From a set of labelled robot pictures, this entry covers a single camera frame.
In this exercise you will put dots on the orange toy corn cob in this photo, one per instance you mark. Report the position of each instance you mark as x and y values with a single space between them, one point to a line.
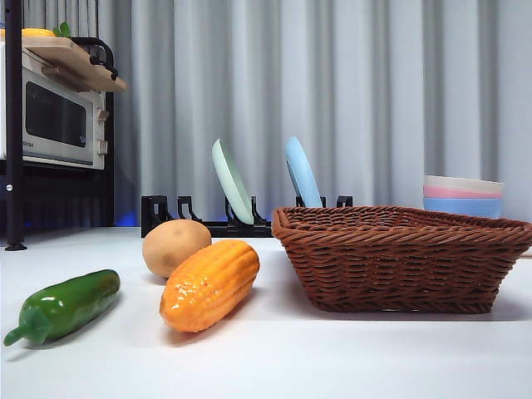
212 287

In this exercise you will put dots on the tan toy potato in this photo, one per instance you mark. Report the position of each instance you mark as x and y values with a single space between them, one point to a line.
170 249

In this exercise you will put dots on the brown wicker basket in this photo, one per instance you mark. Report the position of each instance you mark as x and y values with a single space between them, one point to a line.
395 257

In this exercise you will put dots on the green toy cucumber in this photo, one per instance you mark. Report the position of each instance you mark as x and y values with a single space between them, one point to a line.
70 305

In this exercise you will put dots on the pale green plate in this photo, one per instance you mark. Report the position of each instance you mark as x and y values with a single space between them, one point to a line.
232 183

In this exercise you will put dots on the light blue plate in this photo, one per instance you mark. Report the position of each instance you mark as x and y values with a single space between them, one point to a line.
303 174

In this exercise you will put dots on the black dish rack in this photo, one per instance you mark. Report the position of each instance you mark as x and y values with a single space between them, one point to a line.
151 216

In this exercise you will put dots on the grey curtain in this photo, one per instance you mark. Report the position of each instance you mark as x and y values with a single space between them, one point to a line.
374 83

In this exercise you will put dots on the pink bowl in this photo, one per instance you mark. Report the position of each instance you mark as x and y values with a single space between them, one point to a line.
457 193

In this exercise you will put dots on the blue bowl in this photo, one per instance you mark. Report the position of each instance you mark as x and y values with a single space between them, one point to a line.
461 207

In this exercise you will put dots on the cream bowl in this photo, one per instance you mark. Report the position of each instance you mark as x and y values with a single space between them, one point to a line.
461 183

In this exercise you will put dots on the cream microwave oven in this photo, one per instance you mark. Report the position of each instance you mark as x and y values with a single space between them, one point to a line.
54 116

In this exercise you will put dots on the wooden cutting board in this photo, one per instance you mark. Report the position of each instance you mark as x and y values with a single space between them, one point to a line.
70 58

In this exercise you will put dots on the green toy leaf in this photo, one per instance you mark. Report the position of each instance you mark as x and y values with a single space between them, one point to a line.
63 29

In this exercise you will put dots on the yellow toy food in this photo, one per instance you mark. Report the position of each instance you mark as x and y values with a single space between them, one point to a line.
33 33

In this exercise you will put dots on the black metal shelf frame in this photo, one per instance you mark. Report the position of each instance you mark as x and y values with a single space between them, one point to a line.
13 124

